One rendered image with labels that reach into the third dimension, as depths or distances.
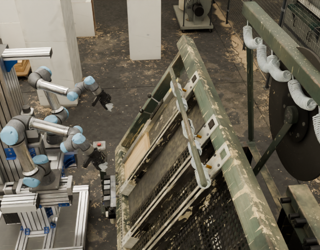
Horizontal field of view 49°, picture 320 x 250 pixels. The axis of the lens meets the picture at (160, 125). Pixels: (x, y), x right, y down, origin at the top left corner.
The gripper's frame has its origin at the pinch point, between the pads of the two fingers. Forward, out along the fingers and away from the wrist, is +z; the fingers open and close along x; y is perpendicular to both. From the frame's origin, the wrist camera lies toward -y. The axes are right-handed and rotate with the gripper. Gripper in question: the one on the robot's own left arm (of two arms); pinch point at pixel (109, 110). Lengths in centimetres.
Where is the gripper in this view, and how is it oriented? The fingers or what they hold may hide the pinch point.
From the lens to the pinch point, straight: 304.6
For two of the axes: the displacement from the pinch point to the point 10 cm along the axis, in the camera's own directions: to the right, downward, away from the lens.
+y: 8.8, -3.9, -2.6
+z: 4.7, 6.8, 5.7
